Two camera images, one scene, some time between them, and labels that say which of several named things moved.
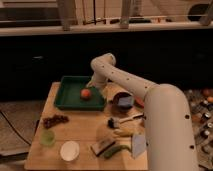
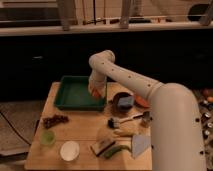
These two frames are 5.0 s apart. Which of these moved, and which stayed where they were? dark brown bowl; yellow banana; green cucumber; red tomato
Moved: red tomato
Stayed: green cucumber; dark brown bowl; yellow banana
